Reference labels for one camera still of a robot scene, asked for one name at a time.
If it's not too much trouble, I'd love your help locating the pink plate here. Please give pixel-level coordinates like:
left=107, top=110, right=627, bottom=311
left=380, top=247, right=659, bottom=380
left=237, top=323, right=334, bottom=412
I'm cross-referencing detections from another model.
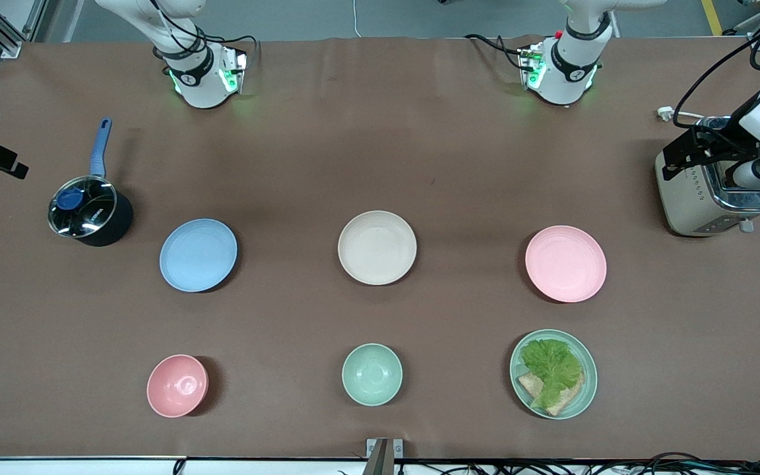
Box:
left=525, top=226, right=608, bottom=303

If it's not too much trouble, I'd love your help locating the blue plate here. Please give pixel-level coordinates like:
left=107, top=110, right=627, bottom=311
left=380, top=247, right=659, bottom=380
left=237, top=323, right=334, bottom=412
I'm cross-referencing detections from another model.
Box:
left=159, top=218, right=238, bottom=293

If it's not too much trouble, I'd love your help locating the white power plug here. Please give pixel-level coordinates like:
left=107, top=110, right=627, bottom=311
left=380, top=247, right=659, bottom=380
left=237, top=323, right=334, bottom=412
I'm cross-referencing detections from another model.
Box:
left=657, top=106, right=704, bottom=126

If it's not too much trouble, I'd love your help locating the silver beige toaster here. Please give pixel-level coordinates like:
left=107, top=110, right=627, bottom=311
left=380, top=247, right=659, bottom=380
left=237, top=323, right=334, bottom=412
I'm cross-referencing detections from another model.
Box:
left=654, top=116, right=760, bottom=238

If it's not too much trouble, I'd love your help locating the glass lid with blue knob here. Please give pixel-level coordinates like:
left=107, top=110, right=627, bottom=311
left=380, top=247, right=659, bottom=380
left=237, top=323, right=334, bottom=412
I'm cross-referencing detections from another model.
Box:
left=48, top=175, right=119, bottom=238

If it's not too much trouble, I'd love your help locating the green lettuce leaf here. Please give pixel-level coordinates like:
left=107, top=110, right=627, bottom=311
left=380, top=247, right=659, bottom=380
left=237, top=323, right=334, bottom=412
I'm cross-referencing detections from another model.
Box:
left=521, top=338, right=583, bottom=410

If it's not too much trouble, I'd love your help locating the green plate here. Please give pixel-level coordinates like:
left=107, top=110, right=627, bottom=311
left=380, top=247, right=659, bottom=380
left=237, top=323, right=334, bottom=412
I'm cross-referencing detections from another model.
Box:
left=509, top=329, right=598, bottom=420

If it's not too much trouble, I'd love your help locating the bread slice on plate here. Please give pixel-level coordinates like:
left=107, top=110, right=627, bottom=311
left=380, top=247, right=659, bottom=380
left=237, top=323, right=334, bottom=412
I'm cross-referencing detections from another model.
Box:
left=517, top=372, right=585, bottom=417

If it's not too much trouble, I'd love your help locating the pink bowl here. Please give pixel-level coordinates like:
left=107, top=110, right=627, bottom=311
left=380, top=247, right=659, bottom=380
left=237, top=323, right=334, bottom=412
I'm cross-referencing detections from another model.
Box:
left=146, top=354, right=209, bottom=418

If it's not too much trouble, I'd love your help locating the table cover sheet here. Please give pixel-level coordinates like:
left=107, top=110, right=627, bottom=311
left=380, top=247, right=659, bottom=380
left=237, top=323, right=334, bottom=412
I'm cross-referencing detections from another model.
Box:
left=0, top=36, right=760, bottom=462

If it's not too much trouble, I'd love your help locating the beige plate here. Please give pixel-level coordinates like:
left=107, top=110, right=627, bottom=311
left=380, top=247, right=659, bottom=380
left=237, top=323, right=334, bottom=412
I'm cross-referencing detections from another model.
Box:
left=338, top=210, right=418, bottom=286

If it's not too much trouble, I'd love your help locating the green bowl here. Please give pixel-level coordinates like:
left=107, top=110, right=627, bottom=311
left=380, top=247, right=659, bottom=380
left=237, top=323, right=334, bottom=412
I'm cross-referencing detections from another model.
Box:
left=342, top=343, right=403, bottom=407

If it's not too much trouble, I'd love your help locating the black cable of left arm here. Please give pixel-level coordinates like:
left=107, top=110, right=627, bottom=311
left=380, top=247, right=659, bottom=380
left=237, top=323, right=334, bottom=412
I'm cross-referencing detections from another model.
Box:
left=673, top=0, right=760, bottom=129

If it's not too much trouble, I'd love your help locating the black saucepan with blue handle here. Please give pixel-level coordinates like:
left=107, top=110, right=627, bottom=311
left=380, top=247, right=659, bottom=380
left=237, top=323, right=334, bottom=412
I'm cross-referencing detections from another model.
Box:
left=48, top=117, right=135, bottom=247

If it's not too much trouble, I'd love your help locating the black cable at left base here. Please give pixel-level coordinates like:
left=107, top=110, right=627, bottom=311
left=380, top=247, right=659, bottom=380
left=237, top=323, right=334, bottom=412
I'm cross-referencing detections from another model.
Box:
left=464, top=33, right=527, bottom=71

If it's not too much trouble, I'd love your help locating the black cable at base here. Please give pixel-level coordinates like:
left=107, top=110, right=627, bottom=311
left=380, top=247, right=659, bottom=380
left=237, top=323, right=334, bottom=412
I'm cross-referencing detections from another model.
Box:
left=149, top=0, right=259, bottom=67
left=464, top=33, right=527, bottom=71

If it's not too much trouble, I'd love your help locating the black cable at right base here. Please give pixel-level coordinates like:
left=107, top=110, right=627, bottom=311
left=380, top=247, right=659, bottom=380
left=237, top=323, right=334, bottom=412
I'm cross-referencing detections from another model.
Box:
left=149, top=0, right=259, bottom=67

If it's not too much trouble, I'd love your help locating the black cable bundle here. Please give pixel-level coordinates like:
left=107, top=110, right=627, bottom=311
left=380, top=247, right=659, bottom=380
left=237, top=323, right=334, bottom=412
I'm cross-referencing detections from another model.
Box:
left=334, top=451, right=760, bottom=475

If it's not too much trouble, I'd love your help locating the metal table bracket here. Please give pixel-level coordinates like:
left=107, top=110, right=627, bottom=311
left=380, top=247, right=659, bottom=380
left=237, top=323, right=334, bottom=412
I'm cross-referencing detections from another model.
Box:
left=365, top=438, right=404, bottom=475

